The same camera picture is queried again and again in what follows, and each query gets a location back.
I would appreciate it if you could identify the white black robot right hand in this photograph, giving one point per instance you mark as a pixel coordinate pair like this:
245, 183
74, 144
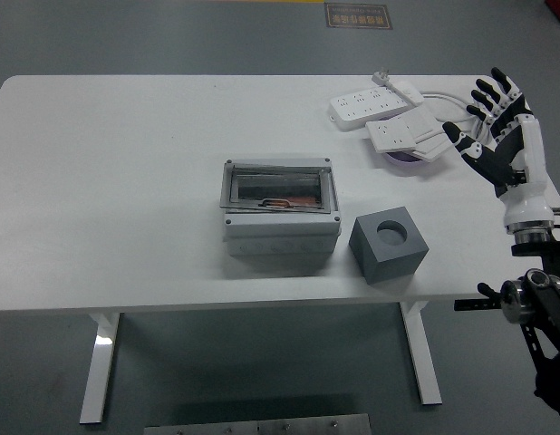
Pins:
529, 199

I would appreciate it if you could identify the transparent hinged box lid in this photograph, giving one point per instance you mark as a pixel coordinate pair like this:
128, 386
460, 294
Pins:
324, 195

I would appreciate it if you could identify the orange cylindrical battery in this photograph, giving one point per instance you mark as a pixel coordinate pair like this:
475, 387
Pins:
302, 200

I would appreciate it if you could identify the grey plastic electrical box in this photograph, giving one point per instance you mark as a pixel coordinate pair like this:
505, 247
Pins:
280, 231

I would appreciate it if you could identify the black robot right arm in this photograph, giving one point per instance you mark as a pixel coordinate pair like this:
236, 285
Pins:
547, 299

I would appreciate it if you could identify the purple round bowl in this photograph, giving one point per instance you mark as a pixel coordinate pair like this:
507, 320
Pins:
402, 162

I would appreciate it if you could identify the small white socket strip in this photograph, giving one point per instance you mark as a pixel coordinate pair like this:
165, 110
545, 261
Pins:
389, 133

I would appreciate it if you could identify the grey block with round hole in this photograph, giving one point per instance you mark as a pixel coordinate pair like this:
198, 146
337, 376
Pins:
389, 267

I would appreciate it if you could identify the white table leg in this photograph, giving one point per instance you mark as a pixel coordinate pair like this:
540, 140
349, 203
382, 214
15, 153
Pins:
99, 362
420, 353

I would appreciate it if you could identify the large white power strip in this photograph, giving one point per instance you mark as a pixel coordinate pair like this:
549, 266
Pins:
361, 106

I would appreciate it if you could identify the white power plug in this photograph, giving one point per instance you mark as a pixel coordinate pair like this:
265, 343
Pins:
382, 76

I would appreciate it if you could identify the brown floor sign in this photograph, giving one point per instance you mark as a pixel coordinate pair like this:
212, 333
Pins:
358, 16

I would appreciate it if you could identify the grey metal plate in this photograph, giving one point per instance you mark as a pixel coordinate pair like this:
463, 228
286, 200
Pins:
257, 426

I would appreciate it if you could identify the black slotted bracket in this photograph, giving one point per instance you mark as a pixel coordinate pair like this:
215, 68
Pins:
470, 304

